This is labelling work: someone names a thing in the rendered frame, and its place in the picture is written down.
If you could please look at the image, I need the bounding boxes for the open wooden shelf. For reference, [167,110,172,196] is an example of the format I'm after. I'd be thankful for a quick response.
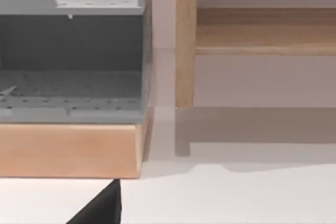
[174,0,336,110]

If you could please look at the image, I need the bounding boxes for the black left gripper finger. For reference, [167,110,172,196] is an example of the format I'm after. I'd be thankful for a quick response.
[65,178,123,224]

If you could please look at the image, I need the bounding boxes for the pale wooden drawer front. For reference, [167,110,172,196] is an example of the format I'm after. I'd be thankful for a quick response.
[0,108,151,180]

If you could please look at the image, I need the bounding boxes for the grey pierced drawer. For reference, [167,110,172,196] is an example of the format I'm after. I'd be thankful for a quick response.
[0,0,153,125]

